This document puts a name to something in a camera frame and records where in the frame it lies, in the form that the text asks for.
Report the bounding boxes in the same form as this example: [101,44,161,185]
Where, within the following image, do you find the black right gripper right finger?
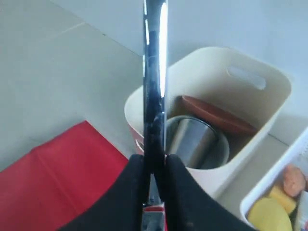
[156,154,253,231]

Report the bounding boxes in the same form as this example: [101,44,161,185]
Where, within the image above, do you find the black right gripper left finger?
[59,154,145,231]

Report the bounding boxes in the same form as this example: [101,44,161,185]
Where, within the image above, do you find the stainless steel cup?
[166,115,218,168]

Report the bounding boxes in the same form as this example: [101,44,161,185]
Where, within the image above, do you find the yellow lemon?
[247,197,293,231]

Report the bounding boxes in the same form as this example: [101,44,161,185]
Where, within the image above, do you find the red scalloped table cloth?
[0,121,130,231]

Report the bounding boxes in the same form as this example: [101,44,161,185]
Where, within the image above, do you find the yellow cheese wedge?
[268,185,297,215]

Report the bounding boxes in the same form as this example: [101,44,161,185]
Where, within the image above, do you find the orange fried chicken piece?
[283,164,306,197]

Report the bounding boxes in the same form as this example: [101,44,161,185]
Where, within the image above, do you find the silver table knife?
[141,0,168,231]

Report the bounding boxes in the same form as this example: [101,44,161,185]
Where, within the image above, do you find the pale green ceramic bowl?
[185,130,230,170]

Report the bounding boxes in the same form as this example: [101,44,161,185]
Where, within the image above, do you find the blue white milk carton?
[294,191,308,231]

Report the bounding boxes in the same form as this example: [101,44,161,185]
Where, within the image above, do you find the white perforated plastic basket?
[240,128,308,229]

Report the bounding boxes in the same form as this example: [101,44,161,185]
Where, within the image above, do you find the cream plastic bin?
[124,47,293,200]

